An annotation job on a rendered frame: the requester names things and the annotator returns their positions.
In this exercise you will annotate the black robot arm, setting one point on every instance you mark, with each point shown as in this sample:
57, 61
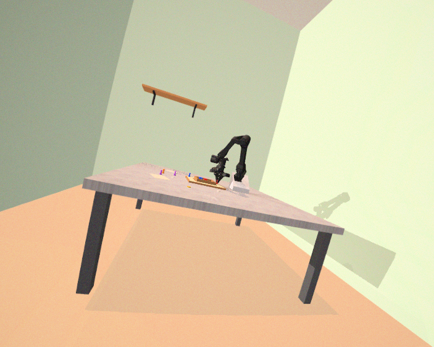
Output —
244, 141

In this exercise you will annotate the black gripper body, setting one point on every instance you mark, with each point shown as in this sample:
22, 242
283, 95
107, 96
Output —
222, 171

